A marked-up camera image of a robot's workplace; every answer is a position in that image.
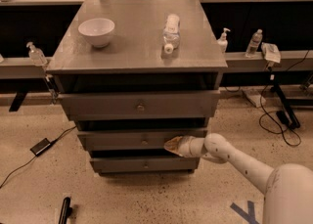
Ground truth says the grey bottom drawer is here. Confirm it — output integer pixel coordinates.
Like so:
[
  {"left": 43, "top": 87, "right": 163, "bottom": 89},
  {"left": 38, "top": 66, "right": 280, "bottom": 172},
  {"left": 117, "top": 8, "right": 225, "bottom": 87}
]
[{"left": 90, "top": 157, "right": 200, "bottom": 174}]

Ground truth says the black object on floor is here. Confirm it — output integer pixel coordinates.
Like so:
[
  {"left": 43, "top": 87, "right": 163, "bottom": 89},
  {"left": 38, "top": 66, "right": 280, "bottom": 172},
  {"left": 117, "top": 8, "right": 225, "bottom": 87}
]
[{"left": 58, "top": 197, "right": 72, "bottom": 224}]

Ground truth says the grey metal rail shelf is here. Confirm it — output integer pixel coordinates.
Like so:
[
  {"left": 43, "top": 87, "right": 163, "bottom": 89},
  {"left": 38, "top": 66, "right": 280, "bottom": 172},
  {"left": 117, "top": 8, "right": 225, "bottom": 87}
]
[{"left": 0, "top": 50, "right": 313, "bottom": 79}]

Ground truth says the white crumpled packet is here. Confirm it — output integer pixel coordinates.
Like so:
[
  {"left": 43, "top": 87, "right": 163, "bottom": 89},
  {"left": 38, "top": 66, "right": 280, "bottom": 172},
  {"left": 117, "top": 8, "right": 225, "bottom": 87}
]
[{"left": 261, "top": 43, "right": 281, "bottom": 64}]

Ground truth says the grey drawer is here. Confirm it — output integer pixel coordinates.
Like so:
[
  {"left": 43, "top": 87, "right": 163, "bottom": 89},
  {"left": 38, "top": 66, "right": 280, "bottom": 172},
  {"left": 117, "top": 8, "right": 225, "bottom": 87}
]
[
  {"left": 90, "top": 157, "right": 200, "bottom": 174},
  {"left": 60, "top": 90, "right": 220, "bottom": 121},
  {"left": 77, "top": 128, "right": 206, "bottom": 151}
]

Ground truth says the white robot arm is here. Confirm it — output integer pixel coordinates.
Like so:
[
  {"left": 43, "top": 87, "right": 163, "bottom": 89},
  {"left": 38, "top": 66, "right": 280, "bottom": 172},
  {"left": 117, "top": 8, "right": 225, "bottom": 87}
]
[{"left": 164, "top": 133, "right": 313, "bottom": 224}]

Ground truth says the clear plastic bottle lying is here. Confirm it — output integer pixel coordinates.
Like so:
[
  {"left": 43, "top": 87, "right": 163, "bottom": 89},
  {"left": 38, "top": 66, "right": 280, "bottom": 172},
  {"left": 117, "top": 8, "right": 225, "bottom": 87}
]
[{"left": 162, "top": 14, "right": 180, "bottom": 54}]

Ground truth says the grey wooden drawer cabinet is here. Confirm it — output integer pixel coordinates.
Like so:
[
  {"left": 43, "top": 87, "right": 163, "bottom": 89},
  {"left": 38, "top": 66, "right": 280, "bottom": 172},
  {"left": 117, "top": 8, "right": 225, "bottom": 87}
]
[{"left": 47, "top": 0, "right": 227, "bottom": 159}]

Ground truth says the white pump bottle right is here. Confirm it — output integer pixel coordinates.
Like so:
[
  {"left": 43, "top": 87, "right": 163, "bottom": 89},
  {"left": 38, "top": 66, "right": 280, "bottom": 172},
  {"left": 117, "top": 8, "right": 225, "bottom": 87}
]
[{"left": 217, "top": 27, "right": 230, "bottom": 53}]

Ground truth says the black adapter cable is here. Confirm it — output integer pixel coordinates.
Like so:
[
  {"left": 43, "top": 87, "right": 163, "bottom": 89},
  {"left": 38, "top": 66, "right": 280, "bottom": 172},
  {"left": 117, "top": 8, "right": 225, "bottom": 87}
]
[{"left": 0, "top": 125, "right": 78, "bottom": 190}]

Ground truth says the black power adapter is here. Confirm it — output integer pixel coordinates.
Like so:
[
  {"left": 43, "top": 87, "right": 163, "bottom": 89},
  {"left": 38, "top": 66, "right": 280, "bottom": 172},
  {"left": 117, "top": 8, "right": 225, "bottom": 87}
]
[{"left": 30, "top": 138, "right": 52, "bottom": 157}]

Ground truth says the clear standing water bottle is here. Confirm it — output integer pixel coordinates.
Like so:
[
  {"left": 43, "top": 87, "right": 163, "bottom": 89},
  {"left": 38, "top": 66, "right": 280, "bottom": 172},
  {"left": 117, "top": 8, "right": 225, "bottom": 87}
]
[{"left": 246, "top": 29, "right": 263, "bottom": 58}]

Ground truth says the black cable loop right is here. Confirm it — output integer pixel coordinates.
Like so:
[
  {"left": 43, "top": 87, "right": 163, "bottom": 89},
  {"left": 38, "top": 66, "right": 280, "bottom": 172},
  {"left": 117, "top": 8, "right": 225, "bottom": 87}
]
[{"left": 258, "top": 50, "right": 311, "bottom": 148}]

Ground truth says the white ceramic bowl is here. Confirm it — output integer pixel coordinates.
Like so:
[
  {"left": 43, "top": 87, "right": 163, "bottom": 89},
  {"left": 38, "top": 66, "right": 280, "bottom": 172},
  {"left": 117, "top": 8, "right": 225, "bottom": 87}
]
[{"left": 78, "top": 18, "right": 115, "bottom": 48}]

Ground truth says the grey top drawer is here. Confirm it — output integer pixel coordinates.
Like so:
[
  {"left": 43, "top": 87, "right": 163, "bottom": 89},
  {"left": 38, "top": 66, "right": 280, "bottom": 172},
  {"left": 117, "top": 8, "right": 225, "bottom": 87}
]
[{"left": 60, "top": 90, "right": 220, "bottom": 121}]

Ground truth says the black power brick right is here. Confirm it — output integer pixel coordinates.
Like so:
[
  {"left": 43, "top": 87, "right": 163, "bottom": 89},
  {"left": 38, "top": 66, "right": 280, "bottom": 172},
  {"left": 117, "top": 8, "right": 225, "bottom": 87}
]
[{"left": 276, "top": 111, "right": 290, "bottom": 125}]

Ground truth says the clear pump bottle left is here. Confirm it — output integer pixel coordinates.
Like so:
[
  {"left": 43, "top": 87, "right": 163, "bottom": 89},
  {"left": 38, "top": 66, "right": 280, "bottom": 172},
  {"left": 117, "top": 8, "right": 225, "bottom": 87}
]
[{"left": 26, "top": 42, "right": 48, "bottom": 67}]

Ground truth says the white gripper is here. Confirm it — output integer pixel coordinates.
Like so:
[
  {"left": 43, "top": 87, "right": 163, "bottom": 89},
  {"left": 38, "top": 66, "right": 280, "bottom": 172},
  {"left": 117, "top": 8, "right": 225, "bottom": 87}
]
[{"left": 163, "top": 136, "right": 207, "bottom": 157}]

